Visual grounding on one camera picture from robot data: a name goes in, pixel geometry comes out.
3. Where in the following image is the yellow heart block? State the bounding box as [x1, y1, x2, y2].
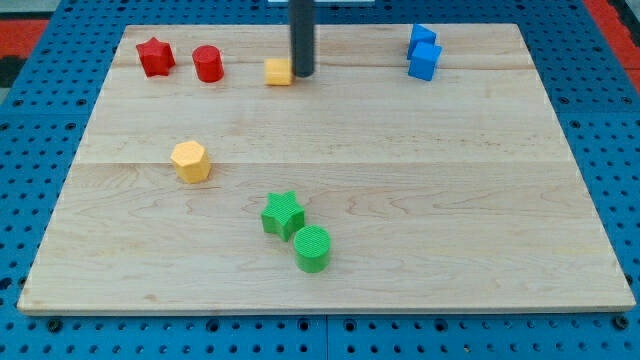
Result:
[264, 58, 293, 86]

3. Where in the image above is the green star block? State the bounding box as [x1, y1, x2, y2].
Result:
[261, 191, 305, 242]

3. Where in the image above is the wooden board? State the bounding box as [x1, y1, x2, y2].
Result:
[17, 23, 635, 316]

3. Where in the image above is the green cylinder block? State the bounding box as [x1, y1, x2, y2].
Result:
[293, 225, 331, 273]

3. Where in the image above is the yellow hexagon block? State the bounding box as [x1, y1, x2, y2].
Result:
[170, 140, 212, 184]

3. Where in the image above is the red cylinder block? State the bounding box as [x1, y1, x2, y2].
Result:
[192, 45, 224, 83]

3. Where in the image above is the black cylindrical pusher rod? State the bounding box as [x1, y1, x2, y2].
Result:
[289, 0, 315, 78]

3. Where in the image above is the blue block behind cube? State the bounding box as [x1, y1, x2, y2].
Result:
[406, 24, 437, 60]

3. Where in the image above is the red star block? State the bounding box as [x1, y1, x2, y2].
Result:
[136, 37, 175, 77]

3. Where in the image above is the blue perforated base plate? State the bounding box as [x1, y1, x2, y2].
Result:
[1, 0, 639, 359]

